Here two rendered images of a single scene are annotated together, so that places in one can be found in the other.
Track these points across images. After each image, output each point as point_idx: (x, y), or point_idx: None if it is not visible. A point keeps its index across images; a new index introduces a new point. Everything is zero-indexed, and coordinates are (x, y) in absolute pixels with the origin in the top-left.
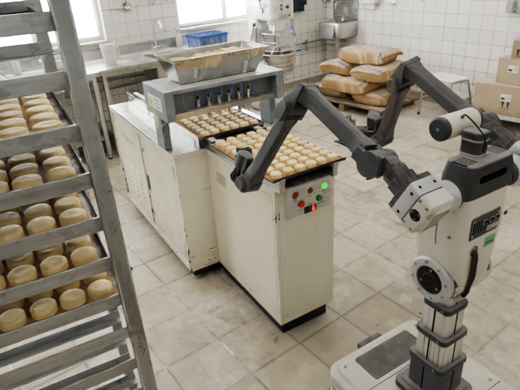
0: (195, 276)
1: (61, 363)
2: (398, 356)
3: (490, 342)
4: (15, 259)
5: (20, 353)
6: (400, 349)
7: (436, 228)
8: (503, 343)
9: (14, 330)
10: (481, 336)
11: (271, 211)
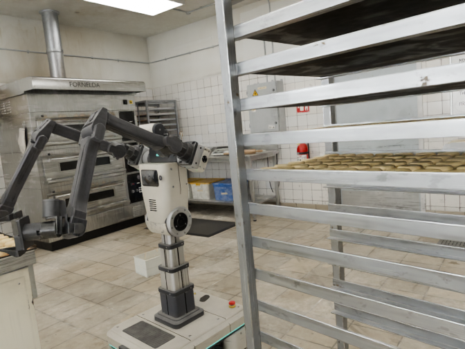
0: None
1: (374, 188)
2: (151, 330)
3: (102, 338)
4: (362, 124)
5: (344, 340)
6: (144, 330)
7: (179, 183)
8: (104, 333)
9: (390, 150)
10: (95, 341)
11: (25, 296)
